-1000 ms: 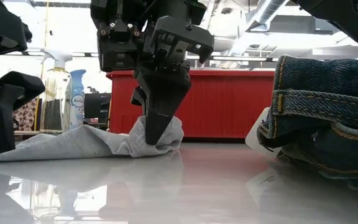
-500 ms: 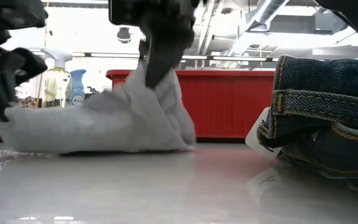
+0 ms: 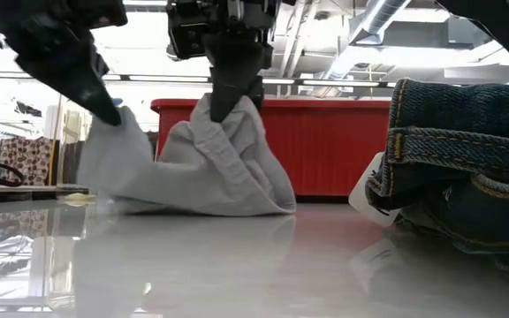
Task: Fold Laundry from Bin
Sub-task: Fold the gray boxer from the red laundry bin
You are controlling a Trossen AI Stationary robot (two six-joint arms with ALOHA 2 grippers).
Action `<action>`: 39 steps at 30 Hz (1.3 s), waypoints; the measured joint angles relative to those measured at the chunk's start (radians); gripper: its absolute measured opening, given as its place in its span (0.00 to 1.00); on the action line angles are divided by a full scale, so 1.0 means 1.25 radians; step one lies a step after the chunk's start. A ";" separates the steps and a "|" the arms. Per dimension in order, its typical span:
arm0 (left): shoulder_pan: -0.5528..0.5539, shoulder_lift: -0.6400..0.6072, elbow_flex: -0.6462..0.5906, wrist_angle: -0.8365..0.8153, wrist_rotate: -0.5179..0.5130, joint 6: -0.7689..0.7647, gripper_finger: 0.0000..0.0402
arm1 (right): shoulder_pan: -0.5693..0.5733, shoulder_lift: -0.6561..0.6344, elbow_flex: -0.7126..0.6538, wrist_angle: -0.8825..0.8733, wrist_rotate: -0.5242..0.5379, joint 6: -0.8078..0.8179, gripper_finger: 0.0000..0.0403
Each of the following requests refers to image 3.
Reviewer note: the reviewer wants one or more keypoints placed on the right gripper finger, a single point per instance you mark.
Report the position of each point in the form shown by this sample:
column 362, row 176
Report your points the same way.
column 256, row 97
column 230, row 93

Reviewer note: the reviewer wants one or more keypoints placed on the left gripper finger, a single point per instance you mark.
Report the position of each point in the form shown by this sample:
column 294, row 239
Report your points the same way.
column 73, row 84

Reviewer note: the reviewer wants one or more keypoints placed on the grey sweat pants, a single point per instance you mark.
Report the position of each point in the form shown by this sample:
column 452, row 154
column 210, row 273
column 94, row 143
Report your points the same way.
column 192, row 176

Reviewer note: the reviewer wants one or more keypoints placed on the white paper jeans tag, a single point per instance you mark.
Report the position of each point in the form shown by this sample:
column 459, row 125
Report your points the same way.
column 362, row 199

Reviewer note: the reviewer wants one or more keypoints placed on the dark blue denim jeans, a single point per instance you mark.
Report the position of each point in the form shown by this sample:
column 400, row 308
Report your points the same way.
column 458, row 150

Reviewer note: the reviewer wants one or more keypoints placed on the red plastic laundry bin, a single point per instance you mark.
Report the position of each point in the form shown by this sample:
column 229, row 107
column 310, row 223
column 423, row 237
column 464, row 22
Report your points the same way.
column 334, row 150

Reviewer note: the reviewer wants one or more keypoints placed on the long LED light bar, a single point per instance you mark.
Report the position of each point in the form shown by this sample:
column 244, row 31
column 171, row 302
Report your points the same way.
column 325, row 82

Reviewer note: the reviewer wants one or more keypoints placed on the brown patterned fabric bag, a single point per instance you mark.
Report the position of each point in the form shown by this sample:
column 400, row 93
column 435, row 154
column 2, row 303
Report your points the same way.
column 25, row 159

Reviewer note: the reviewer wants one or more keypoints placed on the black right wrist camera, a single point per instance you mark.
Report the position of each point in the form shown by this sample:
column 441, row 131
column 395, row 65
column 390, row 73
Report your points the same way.
column 188, row 35

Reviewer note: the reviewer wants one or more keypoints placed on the smooth silver ventilation duct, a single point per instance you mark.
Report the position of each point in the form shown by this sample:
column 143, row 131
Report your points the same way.
column 378, row 17

